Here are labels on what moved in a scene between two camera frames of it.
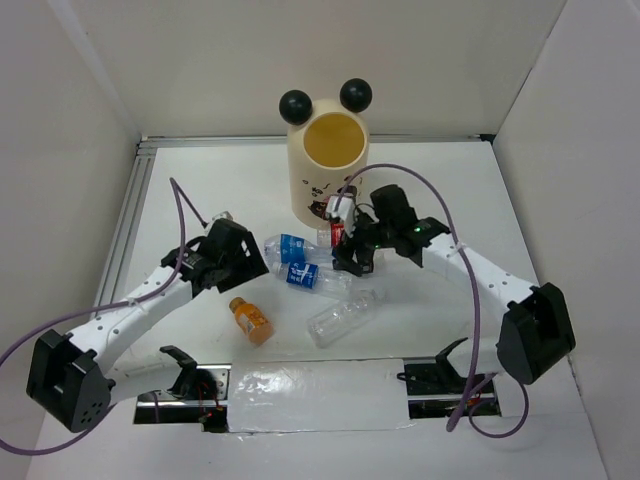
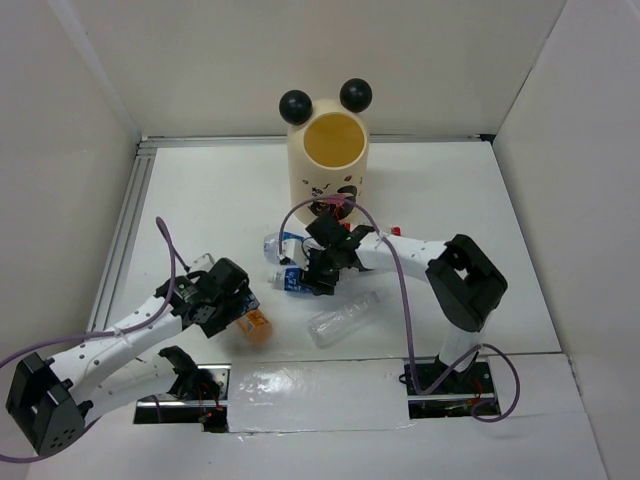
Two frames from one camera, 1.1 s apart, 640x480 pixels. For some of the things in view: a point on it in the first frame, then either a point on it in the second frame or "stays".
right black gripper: [345, 252] → [311, 277]
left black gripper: [252, 266] → [242, 301]
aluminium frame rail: [129, 217] stays
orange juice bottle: [253, 321] stays
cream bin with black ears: [328, 143] stays
